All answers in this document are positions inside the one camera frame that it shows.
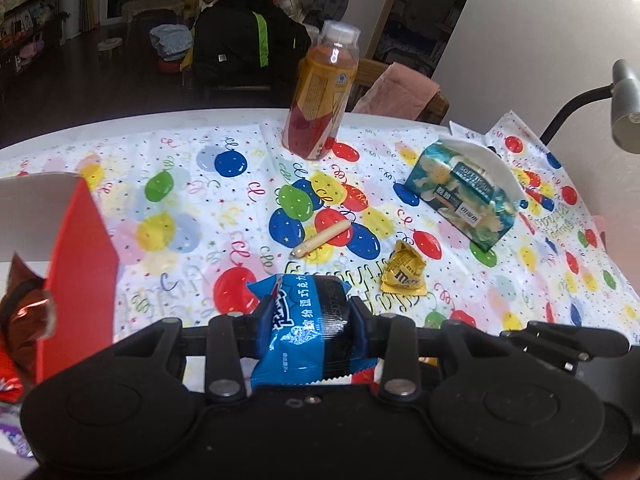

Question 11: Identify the black jacket on chair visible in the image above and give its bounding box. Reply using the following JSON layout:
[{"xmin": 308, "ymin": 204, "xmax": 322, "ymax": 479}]
[{"xmin": 191, "ymin": 0, "xmax": 311, "ymax": 102}]

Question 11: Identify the orange yellow chip bag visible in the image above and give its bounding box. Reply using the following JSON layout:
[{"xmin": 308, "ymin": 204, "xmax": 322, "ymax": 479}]
[{"xmin": 0, "ymin": 347, "xmax": 24, "ymax": 403}]

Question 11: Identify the copper red foil bag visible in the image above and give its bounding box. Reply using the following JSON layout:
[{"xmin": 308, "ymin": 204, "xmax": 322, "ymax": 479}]
[{"xmin": 1, "ymin": 252, "xmax": 55, "ymax": 372}]

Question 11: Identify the blue cookie packet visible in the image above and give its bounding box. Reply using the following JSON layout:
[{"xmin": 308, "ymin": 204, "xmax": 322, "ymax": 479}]
[{"xmin": 247, "ymin": 274, "xmax": 378, "ymax": 389}]

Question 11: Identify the small sausage stick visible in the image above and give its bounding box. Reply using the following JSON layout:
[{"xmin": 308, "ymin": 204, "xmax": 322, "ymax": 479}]
[{"xmin": 291, "ymin": 220, "xmax": 352, "ymax": 259}]

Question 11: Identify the orange drink bottle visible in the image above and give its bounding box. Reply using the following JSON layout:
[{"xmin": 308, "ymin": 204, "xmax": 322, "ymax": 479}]
[{"xmin": 282, "ymin": 21, "xmax": 360, "ymax": 160}]

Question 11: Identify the balloon pattern tablecloth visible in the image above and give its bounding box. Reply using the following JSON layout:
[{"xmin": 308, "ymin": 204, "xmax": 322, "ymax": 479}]
[{"xmin": 1, "ymin": 110, "xmax": 639, "ymax": 344}]

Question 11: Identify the grey desk lamp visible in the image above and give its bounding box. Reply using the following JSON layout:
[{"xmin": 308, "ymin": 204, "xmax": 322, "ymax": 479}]
[{"xmin": 539, "ymin": 58, "xmax": 640, "ymax": 155}]

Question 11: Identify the red white cardboard box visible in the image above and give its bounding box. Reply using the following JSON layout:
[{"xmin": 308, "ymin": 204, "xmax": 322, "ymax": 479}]
[{"xmin": 0, "ymin": 171, "xmax": 122, "ymax": 480}]

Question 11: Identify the small purple candy packet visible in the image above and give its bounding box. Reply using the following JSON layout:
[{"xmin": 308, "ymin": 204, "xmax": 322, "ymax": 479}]
[{"xmin": 0, "ymin": 422, "xmax": 32, "ymax": 460}]

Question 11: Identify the yellow chocolate candy bag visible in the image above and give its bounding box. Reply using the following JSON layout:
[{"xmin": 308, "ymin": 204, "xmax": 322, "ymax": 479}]
[{"xmin": 381, "ymin": 240, "xmax": 427, "ymax": 296}]

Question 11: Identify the soft tissue pack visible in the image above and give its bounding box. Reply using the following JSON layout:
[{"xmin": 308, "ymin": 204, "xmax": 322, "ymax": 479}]
[{"xmin": 405, "ymin": 139, "xmax": 525, "ymax": 250}]

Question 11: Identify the wooden chair with pink cloth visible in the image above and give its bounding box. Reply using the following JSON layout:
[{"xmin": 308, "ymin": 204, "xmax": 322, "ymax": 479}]
[{"xmin": 344, "ymin": 56, "xmax": 450, "ymax": 126}]

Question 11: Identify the pink cloth on chair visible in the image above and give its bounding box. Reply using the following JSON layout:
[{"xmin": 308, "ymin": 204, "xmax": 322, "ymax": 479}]
[{"xmin": 351, "ymin": 62, "xmax": 443, "ymax": 123}]

